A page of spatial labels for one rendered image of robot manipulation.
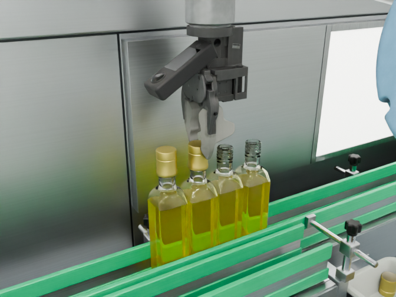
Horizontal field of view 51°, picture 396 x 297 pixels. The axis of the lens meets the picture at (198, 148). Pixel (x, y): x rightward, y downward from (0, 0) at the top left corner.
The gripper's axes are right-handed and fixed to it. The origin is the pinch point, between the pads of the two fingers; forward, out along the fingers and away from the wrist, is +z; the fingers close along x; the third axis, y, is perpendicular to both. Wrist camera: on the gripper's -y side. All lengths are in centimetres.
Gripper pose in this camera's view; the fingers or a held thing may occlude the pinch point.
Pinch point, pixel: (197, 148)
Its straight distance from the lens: 70.7
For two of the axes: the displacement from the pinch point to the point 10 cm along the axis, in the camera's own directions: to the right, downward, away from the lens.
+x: -4.9, -3.4, 8.0
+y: 8.7, -1.9, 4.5
